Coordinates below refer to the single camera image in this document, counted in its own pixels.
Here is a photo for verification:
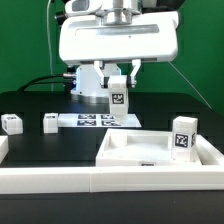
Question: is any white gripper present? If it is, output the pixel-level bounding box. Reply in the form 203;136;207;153
59;11;179;89

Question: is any white square table top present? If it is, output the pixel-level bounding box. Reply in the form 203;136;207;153
96;129;202;167

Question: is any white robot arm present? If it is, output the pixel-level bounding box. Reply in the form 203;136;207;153
59;0;186;104

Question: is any white base marker plate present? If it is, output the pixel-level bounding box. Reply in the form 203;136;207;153
58;113;141;128

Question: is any white u-shaped obstacle fence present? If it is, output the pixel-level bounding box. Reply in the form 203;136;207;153
0;136;224;194

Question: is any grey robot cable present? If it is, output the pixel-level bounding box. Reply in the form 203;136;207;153
168;61;213;111

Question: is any black cable bundle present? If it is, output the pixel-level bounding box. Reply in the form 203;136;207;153
17;73;76;93

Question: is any white cable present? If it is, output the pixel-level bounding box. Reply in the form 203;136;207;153
46;0;56;92

